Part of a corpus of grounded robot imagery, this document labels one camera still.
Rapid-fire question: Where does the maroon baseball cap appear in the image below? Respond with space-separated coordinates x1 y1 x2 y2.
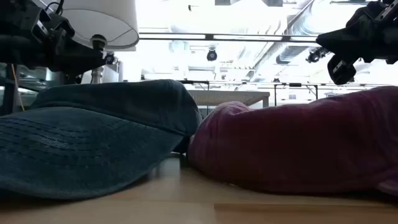
187 85 398 197

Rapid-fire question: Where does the white table lamp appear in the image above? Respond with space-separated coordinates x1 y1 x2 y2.
60 0 140 85

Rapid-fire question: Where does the blue denim baseball cap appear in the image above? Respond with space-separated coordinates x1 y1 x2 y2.
0 79 203 200

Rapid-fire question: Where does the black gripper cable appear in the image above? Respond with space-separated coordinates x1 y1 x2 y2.
45 0 65 15

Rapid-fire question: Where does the white metal shelf riser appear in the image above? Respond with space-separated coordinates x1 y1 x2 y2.
186 90 271 108

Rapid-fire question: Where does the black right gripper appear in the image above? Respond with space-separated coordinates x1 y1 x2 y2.
316 0 398 85

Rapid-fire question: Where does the yellow cable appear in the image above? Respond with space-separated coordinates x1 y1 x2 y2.
11 63 25 112

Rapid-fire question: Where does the black ceiling spotlight cluster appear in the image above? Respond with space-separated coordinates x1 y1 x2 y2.
305 46 330 63

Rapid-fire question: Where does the black overhead frame bar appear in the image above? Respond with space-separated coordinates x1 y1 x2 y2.
139 32 318 43

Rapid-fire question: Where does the silver ventilation duct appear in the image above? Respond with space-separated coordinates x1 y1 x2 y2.
254 6 330 71

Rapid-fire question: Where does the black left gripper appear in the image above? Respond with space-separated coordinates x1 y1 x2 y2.
0 0 108 76

